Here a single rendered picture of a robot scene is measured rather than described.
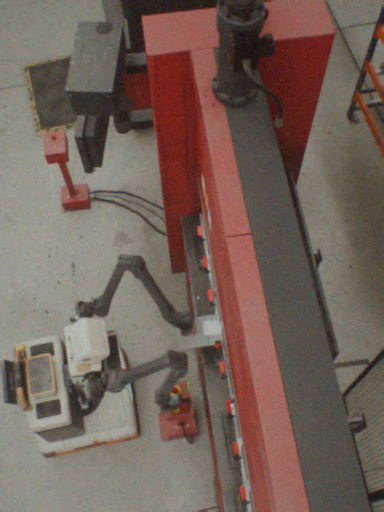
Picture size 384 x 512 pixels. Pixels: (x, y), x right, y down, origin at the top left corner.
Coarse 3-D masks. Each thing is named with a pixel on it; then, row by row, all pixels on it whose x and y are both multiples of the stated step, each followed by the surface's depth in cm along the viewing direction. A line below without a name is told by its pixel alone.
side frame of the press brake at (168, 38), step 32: (288, 0) 270; (320, 0) 269; (160, 32) 263; (192, 32) 262; (288, 32) 261; (320, 32) 260; (160, 64) 263; (288, 64) 273; (320, 64) 276; (160, 96) 281; (192, 96) 284; (288, 96) 293; (160, 128) 302; (192, 128) 306; (288, 128) 316; (160, 160) 327; (192, 160) 331; (288, 160) 343; (192, 192) 361
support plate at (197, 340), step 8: (200, 320) 339; (208, 320) 339; (176, 328) 337; (192, 328) 337; (200, 328) 336; (176, 336) 335; (184, 336) 335; (192, 336) 334; (200, 336) 334; (208, 336) 334; (216, 336) 334; (184, 344) 332; (192, 344) 332; (200, 344) 332
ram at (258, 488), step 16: (208, 176) 269; (208, 192) 280; (208, 208) 289; (208, 224) 302; (208, 240) 315; (224, 272) 253; (224, 288) 263; (224, 304) 273; (224, 320) 284; (240, 352) 231; (240, 368) 239; (240, 384) 247; (240, 400) 256; (240, 416) 266; (256, 448) 219; (256, 464) 226; (256, 480) 234; (256, 496) 242
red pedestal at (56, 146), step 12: (60, 132) 428; (48, 144) 424; (60, 144) 423; (48, 156) 422; (60, 156) 424; (60, 168) 448; (72, 192) 480; (84, 192) 485; (72, 204) 484; (84, 204) 487
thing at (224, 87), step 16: (224, 0) 210; (240, 0) 204; (256, 0) 210; (224, 16) 207; (240, 16) 207; (256, 16) 207; (224, 32) 212; (240, 32) 208; (256, 32) 208; (224, 48) 220; (240, 48) 208; (256, 48) 209; (272, 48) 212; (224, 64) 227; (240, 64) 215; (256, 64) 216; (224, 80) 235; (240, 80) 232; (256, 80) 245; (224, 96) 241; (240, 96) 240; (272, 96) 220
